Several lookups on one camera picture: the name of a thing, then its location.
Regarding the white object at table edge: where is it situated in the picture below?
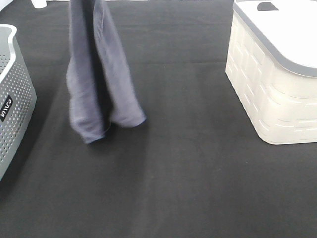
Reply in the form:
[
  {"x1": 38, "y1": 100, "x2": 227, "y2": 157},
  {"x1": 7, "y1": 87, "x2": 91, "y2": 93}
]
[{"x1": 31, "y1": 0, "x2": 47, "y2": 9}]

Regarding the grey perforated plastic basket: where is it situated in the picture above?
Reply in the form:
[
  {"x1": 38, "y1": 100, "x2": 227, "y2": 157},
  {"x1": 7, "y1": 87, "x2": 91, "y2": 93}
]
[{"x1": 0, "y1": 24, "x2": 37, "y2": 177}]

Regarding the black table cloth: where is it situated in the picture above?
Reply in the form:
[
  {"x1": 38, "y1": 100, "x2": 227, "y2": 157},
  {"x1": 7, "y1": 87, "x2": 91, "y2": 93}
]
[{"x1": 0, "y1": 0, "x2": 317, "y2": 238}]

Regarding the white basket with grey rim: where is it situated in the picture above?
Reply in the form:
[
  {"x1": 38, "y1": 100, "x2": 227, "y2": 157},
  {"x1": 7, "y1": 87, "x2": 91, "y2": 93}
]
[{"x1": 225, "y1": 0, "x2": 317, "y2": 145}]

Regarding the grey-blue microfibre towel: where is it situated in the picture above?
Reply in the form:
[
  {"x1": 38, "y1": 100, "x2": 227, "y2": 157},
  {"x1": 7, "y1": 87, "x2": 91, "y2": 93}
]
[{"x1": 66, "y1": 0, "x2": 146, "y2": 144}]

